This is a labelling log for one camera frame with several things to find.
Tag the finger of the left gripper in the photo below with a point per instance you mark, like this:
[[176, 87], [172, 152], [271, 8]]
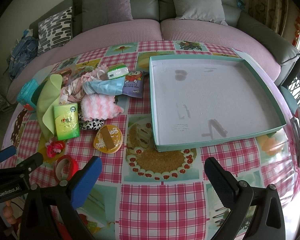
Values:
[[30, 164], [7, 153]]

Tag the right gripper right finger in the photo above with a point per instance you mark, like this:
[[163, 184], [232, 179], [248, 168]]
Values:
[[223, 182]]

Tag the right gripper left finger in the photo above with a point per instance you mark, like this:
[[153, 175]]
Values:
[[84, 180]]

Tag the red tape roll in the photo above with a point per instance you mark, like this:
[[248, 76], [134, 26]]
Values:
[[65, 168]]

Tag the leopard print scrunchie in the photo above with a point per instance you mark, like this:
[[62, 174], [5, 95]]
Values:
[[94, 125]]

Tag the light green cloth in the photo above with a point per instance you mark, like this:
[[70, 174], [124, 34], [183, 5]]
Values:
[[48, 98]]

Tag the pink fluffy towel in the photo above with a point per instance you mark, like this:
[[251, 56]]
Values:
[[99, 106]]

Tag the pink patterned cloth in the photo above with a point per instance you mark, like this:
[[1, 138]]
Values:
[[74, 92]]

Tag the blue face mask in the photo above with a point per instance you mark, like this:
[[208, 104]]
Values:
[[112, 87]]

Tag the purple baby wipes pack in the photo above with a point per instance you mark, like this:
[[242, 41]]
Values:
[[133, 85]]

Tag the green white tissue pack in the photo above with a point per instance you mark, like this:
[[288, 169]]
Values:
[[117, 71]]

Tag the yellow green sponge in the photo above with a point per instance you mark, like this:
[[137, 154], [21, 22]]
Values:
[[37, 92]]

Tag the person's left hand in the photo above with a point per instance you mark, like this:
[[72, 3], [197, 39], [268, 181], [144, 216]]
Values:
[[8, 213]]

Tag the teal plastic box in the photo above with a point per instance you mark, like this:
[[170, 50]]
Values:
[[25, 95]]

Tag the checkered picture tablecloth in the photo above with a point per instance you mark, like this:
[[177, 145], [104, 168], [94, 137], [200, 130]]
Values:
[[143, 193]]

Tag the teal shallow cardboard tray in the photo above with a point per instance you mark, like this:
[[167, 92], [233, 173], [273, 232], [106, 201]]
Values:
[[201, 100]]

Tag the blue clothes pile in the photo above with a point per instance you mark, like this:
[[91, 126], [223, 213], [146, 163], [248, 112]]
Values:
[[22, 54]]

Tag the pink sofa cover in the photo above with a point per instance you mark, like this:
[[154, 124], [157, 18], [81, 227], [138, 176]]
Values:
[[149, 30]]

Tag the black white patterned cushion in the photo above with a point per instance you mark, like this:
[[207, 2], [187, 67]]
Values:
[[55, 31]]

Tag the purple cushion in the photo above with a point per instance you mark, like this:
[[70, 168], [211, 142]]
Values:
[[96, 13]]

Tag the light grey cushion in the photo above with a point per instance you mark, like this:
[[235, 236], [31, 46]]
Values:
[[200, 10]]

